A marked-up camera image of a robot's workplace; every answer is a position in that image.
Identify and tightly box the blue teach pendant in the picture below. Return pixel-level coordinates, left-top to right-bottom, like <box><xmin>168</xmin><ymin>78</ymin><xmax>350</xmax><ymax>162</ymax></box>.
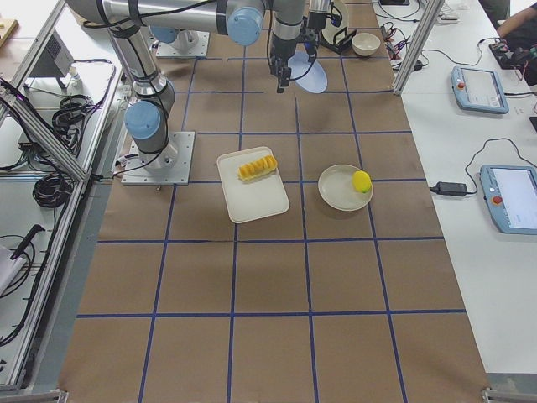
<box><xmin>451</xmin><ymin>65</ymin><xmax>509</xmax><ymax>114</ymax></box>
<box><xmin>480</xmin><ymin>165</ymin><xmax>537</xmax><ymax>235</ymax></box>

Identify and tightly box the aluminium frame post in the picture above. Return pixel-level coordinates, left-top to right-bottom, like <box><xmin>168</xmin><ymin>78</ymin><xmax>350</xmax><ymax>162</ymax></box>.
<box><xmin>393</xmin><ymin>0</ymin><xmax>443</xmax><ymax>96</ymax></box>

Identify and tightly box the cream plate in rack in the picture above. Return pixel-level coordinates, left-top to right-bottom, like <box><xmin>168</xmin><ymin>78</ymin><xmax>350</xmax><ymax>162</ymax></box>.
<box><xmin>321</xmin><ymin>0</ymin><xmax>349</xmax><ymax>44</ymax></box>

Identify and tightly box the black power adapter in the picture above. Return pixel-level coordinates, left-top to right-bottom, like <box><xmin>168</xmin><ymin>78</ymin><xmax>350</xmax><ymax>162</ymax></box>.
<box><xmin>430</xmin><ymin>181</ymin><xmax>468</xmax><ymax>196</ymax></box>

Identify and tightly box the cream round plate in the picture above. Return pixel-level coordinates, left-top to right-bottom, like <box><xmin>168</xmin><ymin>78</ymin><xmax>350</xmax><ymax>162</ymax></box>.
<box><xmin>318</xmin><ymin>165</ymin><xmax>373</xmax><ymax>212</ymax></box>

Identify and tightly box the cream bowl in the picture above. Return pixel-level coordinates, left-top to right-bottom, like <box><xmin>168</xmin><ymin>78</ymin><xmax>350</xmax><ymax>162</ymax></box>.
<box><xmin>352</xmin><ymin>32</ymin><xmax>381</xmax><ymax>57</ymax></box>

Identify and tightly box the near blue teach pendant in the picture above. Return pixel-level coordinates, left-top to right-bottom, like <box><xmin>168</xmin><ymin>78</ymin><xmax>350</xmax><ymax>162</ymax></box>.
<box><xmin>480</xmin><ymin>165</ymin><xmax>537</xmax><ymax>235</ymax></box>

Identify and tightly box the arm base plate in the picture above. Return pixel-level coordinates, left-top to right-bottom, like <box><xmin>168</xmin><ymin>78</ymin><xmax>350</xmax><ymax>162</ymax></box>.
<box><xmin>121</xmin><ymin>131</ymin><xmax>196</xmax><ymax>186</ymax></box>
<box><xmin>154</xmin><ymin>29</ymin><xmax>210</xmax><ymax>59</ymax></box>

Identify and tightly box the light blue plate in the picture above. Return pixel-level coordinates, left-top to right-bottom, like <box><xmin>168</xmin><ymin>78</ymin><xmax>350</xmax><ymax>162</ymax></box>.
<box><xmin>288</xmin><ymin>51</ymin><xmax>327</xmax><ymax>94</ymax></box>

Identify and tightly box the black dish rack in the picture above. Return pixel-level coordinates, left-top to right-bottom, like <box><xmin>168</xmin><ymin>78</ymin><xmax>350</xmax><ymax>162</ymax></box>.
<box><xmin>321</xmin><ymin>27</ymin><xmax>357</xmax><ymax>55</ymax></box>

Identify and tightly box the yellow lemon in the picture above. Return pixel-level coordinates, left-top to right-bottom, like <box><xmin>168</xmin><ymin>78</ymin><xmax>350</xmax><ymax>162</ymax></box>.
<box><xmin>352</xmin><ymin>170</ymin><xmax>373</xmax><ymax>193</ymax></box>

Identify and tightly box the white rectangular tray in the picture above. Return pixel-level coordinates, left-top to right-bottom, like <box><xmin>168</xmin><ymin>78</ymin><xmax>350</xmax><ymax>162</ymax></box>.
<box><xmin>216</xmin><ymin>146</ymin><xmax>289</xmax><ymax>223</ymax></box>

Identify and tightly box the far blue teach pendant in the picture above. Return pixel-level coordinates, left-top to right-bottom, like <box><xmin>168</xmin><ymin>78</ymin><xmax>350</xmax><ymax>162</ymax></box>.
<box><xmin>451</xmin><ymin>65</ymin><xmax>509</xmax><ymax>114</ymax></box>

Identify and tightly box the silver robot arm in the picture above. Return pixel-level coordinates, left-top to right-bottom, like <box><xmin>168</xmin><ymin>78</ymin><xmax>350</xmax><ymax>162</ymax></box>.
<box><xmin>138</xmin><ymin>1</ymin><xmax>331</xmax><ymax>75</ymax></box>
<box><xmin>68</xmin><ymin>1</ymin><xmax>305</xmax><ymax>170</ymax></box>

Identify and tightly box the striped orange bread roll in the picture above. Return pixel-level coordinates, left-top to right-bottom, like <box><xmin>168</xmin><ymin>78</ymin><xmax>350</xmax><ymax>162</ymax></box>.
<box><xmin>237</xmin><ymin>154</ymin><xmax>278</xmax><ymax>181</ymax></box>

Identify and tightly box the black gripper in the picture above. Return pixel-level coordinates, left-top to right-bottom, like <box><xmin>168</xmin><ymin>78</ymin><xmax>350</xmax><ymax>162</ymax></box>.
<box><xmin>268</xmin><ymin>33</ymin><xmax>298</xmax><ymax>93</ymax></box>
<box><xmin>302</xmin><ymin>26</ymin><xmax>320</xmax><ymax>63</ymax></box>

